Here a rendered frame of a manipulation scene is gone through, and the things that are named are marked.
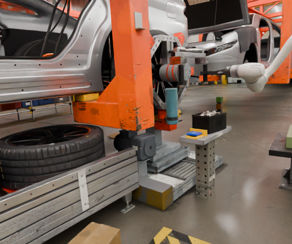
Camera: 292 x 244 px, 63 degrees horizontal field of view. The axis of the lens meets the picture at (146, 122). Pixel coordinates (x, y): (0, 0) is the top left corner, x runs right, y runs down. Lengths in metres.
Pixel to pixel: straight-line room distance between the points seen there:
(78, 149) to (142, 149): 0.51
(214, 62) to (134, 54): 3.10
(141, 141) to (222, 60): 2.97
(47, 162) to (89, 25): 1.03
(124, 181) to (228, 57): 3.34
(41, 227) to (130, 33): 1.06
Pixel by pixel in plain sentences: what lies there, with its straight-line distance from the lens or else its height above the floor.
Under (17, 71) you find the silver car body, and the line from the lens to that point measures 1.57.
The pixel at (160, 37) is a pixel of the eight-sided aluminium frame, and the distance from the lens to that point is 1.79.
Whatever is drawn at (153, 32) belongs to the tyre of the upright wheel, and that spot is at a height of 1.15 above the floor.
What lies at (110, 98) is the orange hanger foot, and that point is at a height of 0.71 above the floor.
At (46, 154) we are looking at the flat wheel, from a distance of 1.35.
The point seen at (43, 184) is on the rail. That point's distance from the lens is 1.20.
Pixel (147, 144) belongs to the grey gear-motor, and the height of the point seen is 0.36.
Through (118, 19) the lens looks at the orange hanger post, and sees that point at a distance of 1.46.
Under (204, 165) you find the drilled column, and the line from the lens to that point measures 1.63.
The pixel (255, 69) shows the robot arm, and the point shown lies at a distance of 1.72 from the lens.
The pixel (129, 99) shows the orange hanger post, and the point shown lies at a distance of 1.39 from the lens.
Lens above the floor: 0.85
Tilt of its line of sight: 11 degrees down
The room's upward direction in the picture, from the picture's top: 3 degrees counter-clockwise
